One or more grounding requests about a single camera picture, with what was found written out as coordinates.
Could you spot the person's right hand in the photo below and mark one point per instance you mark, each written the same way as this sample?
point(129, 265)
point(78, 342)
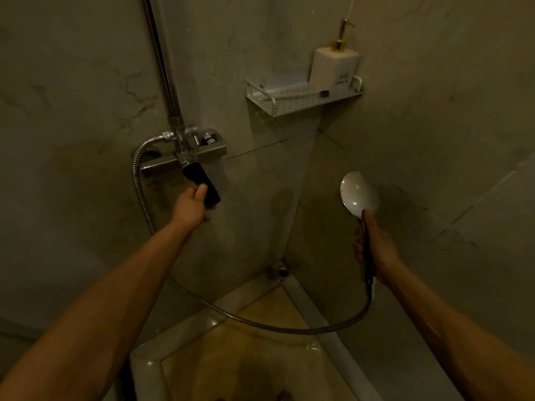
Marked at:
point(382, 248)

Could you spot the person's left hand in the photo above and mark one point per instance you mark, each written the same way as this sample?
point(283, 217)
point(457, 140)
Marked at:
point(190, 208)

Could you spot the person's left thumb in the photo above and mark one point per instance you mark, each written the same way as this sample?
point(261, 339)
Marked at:
point(202, 193)

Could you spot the person's right thumb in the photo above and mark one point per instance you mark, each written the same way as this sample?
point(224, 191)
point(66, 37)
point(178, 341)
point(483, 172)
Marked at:
point(371, 221)

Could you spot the chrome handheld shower head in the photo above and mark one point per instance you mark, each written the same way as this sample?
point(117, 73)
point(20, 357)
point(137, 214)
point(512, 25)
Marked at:
point(358, 204)

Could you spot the person's right forearm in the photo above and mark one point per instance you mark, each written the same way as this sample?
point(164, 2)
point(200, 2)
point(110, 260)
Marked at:
point(455, 334)

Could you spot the person's left forearm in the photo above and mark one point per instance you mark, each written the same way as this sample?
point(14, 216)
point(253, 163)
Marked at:
point(90, 317)

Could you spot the chrome shower mixer valve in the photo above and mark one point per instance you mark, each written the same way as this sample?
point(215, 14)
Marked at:
point(184, 150)

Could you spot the chrome shower riser pipe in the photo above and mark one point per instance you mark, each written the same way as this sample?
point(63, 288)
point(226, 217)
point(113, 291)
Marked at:
point(164, 62)

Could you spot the white shower tray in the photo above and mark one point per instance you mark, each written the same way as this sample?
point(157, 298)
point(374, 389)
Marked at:
point(234, 350)

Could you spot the white soap dispenser gold pump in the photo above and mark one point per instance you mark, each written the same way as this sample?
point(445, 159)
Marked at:
point(335, 64)

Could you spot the white perforated wall shelf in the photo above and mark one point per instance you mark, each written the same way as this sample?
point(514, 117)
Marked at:
point(292, 98)

